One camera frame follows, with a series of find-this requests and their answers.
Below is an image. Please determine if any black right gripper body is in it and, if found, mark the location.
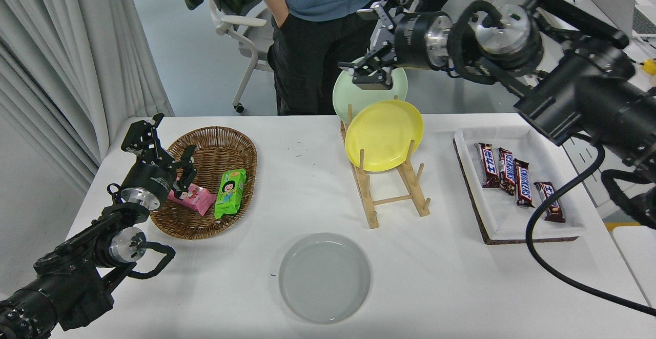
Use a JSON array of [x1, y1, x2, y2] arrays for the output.
[[394, 13, 437, 69]]

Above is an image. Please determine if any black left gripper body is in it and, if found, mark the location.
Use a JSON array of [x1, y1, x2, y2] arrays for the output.
[[125, 161, 178, 205]]

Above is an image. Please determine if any grey plate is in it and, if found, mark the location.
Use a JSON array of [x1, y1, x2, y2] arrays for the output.
[[278, 232, 372, 324]]

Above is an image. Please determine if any pale green plate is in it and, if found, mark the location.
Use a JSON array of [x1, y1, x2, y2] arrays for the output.
[[332, 65, 409, 124]]

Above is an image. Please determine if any yellow plate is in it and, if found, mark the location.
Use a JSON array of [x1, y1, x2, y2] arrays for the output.
[[344, 99, 425, 173]]

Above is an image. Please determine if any wooden plate rack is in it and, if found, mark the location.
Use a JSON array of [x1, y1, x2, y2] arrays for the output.
[[339, 94, 432, 229]]

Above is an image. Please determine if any brown wicker basket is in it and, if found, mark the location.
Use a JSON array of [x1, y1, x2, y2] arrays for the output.
[[150, 126, 258, 241]]

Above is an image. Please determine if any pink snack pack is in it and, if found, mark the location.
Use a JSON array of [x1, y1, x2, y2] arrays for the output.
[[168, 184, 217, 216]]

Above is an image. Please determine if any green snack pack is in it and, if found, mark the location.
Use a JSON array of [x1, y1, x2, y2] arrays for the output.
[[214, 168, 247, 220]]

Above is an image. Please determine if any pale grey curtain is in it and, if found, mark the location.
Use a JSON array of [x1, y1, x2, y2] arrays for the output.
[[0, 0, 175, 191]]

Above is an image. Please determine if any brown snack bar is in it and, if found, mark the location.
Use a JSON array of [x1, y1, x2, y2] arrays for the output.
[[514, 158, 535, 207], [534, 181, 566, 223], [497, 147, 517, 196], [474, 142, 502, 188]]

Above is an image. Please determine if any white office chair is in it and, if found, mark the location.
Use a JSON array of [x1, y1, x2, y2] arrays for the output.
[[200, 0, 275, 113]]

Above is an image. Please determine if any white tray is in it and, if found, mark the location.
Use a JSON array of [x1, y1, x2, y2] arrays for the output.
[[453, 124, 585, 245]]

